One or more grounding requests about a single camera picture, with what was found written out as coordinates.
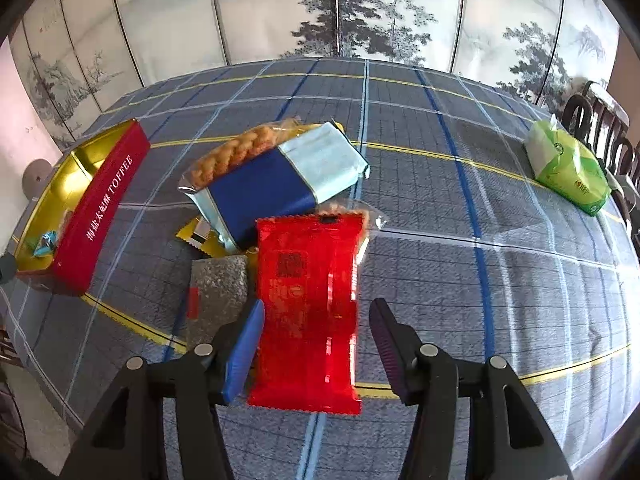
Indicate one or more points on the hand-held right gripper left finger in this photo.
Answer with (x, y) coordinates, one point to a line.
(245, 355)

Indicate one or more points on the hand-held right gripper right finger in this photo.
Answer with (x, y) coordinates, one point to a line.
(387, 345)

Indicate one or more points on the red snack packet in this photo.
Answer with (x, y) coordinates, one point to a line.
(300, 310)

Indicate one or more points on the red tin box gold inside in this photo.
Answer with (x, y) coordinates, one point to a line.
(105, 210)

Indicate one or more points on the grey speckled snack packet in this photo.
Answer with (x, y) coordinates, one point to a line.
(220, 285)

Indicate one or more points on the blue plaid tablecloth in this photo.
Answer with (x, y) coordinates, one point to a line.
(450, 235)

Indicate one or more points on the yellow packet with grey strip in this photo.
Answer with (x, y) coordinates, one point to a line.
(187, 234)

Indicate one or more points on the blue and silver snack packet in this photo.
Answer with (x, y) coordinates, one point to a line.
(260, 195)

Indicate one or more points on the braided dough twist clear packet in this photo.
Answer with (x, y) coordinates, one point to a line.
(235, 152)

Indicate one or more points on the small teal wrapped candy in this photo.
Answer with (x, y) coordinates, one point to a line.
(44, 245)

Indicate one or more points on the green tissue pack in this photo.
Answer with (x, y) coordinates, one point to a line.
(565, 165)

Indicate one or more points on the grey round object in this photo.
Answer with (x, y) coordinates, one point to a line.
(35, 177)

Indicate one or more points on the dark wooden chair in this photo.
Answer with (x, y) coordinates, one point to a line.
(631, 170)
(595, 115)

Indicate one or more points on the painted landscape folding screen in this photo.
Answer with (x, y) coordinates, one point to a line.
(250, 10)

